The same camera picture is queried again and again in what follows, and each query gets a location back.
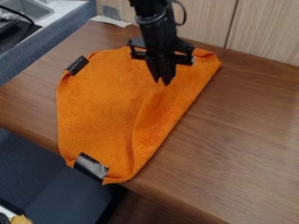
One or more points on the yellow cloth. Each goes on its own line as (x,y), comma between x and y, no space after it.
(20,220)

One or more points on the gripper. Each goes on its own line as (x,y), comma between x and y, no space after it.
(159,38)

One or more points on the white paper sheet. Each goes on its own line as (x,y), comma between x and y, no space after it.
(111,21)

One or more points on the orange cloth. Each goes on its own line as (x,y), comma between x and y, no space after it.
(117,116)

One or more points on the toy stove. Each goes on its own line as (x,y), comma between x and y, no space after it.
(13,32)

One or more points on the toy sink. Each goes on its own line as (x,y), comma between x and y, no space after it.
(29,8)

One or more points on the dark blue chair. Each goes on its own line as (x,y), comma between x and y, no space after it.
(46,186)

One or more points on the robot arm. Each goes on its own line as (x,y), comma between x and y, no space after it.
(150,8)

